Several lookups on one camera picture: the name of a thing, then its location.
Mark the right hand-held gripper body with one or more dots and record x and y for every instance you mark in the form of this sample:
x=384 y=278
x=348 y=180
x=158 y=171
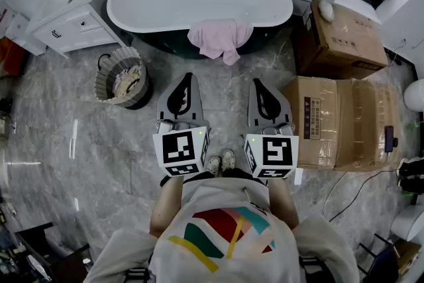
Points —
x=275 y=150

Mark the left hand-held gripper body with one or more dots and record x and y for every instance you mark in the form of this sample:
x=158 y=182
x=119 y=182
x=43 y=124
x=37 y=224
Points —
x=179 y=149

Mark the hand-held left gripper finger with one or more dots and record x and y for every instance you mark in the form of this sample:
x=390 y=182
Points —
x=197 y=102
x=165 y=102

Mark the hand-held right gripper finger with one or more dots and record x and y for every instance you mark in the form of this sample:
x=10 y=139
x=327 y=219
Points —
x=285 y=111
x=252 y=109

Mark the striped laundry basket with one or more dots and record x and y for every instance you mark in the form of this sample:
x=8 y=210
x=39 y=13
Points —
x=106 y=76

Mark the pink cloth garment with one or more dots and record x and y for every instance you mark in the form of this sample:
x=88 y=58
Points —
x=218 y=38

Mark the person's right forearm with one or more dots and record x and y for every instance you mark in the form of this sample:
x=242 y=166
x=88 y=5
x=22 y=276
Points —
x=285 y=205

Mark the person's left forearm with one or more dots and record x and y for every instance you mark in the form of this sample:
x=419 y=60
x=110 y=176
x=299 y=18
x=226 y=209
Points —
x=165 y=208

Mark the person's left white shoe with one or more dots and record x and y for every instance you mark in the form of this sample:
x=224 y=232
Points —
x=213 y=165

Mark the person's white shoe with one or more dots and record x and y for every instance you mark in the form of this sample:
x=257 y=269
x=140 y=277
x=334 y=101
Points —
x=228 y=159
x=213 y=165

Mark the person's black trousers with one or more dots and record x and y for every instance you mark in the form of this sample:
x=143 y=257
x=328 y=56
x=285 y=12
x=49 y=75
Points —
x=238 y=173

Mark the cream clothes bundle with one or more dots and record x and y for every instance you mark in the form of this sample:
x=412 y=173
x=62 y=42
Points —
x=127 y=81

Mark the person's right white shoe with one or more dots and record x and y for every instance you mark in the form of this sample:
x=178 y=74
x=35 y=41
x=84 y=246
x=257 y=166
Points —
x=228 y=159

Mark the taped cardboard box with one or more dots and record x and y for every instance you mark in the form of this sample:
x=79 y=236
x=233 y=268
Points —
x=364 y=126

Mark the printed cardboard box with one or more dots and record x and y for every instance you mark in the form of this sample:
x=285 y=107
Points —
x=351 y=39

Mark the dark smartphone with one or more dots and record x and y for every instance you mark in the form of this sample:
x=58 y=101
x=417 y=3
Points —
x=390 y=139

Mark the white rounded lump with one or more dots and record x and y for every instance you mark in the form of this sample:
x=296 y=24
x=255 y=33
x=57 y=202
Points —
x=326 y=10

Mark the person's white printed shirt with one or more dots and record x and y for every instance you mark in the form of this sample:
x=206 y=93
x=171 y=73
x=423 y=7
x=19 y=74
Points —
x=215 y=261

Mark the white vanity cabinet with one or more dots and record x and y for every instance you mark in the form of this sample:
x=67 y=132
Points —
x=73 y=16

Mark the white round fixture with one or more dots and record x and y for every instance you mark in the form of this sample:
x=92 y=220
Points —
x=415 y=96

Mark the black headset device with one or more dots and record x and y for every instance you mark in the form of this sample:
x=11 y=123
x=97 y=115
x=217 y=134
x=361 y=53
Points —
x=412 y=175

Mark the dark folding chair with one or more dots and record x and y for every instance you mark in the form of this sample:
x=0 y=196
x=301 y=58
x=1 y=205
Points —
x=381 y=258

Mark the white ceramic fixture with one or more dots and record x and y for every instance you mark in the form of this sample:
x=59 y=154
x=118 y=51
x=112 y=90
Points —
x=409 y=223

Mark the orange box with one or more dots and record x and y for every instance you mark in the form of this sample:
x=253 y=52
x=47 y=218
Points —
x=11 y=58

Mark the small white box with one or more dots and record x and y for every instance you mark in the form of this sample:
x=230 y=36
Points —
x=16 y=26

